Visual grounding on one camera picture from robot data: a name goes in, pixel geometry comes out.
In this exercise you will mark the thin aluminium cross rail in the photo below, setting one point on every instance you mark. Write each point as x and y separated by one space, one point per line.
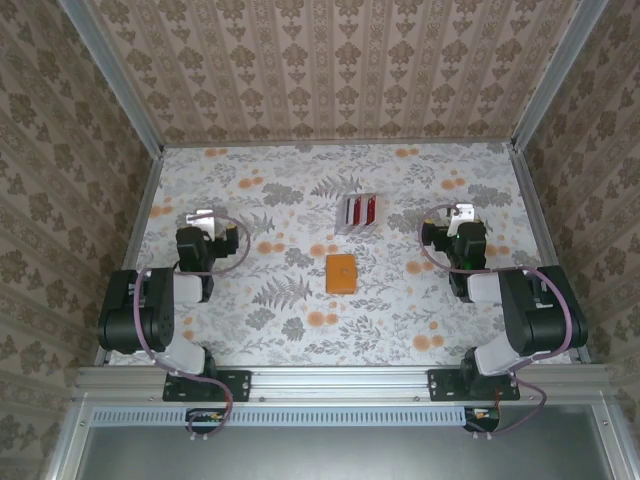
340 144

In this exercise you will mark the orange leather card holder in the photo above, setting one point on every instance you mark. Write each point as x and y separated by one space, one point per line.
340 275

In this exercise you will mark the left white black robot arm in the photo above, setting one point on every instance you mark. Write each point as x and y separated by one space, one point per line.
150 310

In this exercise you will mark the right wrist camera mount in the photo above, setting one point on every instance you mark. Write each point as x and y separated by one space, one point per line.
465 212

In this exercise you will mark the aluminium side rail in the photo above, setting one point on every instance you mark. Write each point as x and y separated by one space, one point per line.
536 200
145 200

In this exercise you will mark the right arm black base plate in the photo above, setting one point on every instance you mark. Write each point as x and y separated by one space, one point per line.
440 385

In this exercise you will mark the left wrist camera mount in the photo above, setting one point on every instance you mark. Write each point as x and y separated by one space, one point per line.
200 219

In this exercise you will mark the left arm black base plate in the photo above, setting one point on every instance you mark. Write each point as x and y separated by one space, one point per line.
240 385

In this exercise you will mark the clear acrylic card stand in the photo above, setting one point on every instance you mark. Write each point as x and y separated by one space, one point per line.
362 228

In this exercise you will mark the aluminium frame post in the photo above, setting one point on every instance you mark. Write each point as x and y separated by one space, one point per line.
554 75
121 80

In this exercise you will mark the aluminium mounting beam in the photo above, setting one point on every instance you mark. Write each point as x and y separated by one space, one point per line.
340 382

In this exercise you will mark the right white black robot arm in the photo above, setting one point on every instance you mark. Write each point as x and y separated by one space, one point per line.
540 320

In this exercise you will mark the floral table cover sheet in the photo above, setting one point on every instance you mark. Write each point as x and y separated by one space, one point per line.
400 320

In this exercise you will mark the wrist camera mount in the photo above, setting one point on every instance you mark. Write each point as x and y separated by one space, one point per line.
465 212
200 219

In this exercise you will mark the grey sheet metal panel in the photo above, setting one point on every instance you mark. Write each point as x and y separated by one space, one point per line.
340 455

